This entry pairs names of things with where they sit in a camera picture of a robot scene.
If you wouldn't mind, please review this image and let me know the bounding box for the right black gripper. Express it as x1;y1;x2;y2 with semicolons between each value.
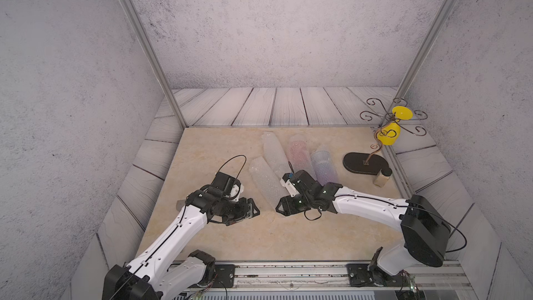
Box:
273;194;314;216

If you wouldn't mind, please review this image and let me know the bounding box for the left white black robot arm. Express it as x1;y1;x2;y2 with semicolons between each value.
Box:
102;186;260;299

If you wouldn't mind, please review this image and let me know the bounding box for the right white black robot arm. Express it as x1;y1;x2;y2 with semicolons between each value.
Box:
276;170;451;276

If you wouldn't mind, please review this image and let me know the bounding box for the purple bubble wrapped vase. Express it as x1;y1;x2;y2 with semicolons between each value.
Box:
310;144;339;186

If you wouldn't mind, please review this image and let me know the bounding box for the pink bubble wrapped vase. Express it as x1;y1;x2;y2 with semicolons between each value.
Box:
287;134;316;179

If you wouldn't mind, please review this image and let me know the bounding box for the clear bubble wrapped vase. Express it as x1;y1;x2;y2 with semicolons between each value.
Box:
262;131;292;179

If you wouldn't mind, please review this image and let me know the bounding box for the small bottle black cap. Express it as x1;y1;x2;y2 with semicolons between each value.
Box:
373;167;392;188

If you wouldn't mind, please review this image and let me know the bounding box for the yellow plastic wine glass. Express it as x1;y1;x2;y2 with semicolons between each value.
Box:
376;106;414;146

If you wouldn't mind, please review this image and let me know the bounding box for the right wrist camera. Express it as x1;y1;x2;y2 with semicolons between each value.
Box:
280;173;299;197

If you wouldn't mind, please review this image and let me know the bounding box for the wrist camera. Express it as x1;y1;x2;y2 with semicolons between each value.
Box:
211;172;242;201
280;173;299;197

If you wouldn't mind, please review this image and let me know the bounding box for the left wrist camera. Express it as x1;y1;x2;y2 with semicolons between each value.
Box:
211;172;242;201

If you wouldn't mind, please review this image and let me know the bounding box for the metal scraper wooden handle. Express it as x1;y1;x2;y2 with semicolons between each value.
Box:
176;200;185;212

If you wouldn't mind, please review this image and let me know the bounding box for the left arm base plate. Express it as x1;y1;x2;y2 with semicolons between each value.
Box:
212;263;236;289

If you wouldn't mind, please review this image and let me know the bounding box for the black wire glass stand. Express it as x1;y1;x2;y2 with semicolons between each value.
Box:
343;98;428;177

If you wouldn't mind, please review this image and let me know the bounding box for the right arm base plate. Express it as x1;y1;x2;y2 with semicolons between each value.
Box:
346;263;405;288

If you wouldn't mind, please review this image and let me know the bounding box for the aluminium rail frame front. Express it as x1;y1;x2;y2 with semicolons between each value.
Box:
109;259;476;300

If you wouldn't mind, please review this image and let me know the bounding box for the right aluminium corner post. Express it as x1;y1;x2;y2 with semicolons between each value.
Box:
393;0;458;106

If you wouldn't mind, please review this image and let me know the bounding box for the aluminium corner post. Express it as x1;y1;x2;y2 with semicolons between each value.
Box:
119;0;188;129
393;0;458;106

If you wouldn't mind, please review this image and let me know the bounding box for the left aluminium corner post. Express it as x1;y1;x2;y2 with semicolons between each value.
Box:
119;0;188;129

